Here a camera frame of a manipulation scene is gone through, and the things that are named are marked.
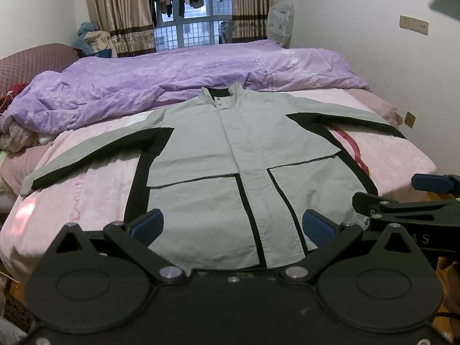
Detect grey and black jacket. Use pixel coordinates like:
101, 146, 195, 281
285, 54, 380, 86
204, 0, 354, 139
21, 83, 399, 270

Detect red clothes beside bed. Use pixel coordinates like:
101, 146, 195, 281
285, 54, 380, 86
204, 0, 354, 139
0, 83, 29, 114

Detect pile of clothes by curtain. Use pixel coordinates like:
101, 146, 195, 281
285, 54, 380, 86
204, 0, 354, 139
73, 22, 118, 58

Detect window with hanging clothes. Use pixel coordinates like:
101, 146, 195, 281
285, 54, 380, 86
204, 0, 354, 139
149, 0, 232, 51

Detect pink cartoon bed blanket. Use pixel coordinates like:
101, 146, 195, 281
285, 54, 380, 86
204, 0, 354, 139
1, 112, 437, 281

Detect mauve pillow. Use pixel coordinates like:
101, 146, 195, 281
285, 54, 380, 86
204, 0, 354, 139
346, 89, 403, 129

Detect purple duvet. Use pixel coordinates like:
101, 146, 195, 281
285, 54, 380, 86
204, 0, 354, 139
1, 40, 369, 135

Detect maroon quilted headboard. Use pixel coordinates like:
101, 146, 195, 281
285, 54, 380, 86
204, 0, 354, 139
0, 43, 79, 96

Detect covered standing fan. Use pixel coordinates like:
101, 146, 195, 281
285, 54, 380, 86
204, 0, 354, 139
267, 0, 295, 47

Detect left beige curtain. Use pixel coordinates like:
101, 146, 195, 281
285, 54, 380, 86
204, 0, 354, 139
86, 0, 156, 57

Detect beige curtain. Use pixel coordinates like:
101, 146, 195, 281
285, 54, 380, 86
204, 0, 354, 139
231, 0, 271, 43
86, 0, 156, 57

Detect right beige curtain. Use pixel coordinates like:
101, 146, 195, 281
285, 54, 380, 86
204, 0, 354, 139
231, 0, 271, 43

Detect small wall socket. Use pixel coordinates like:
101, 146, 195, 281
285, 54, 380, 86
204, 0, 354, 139
404, 111, 416, 129

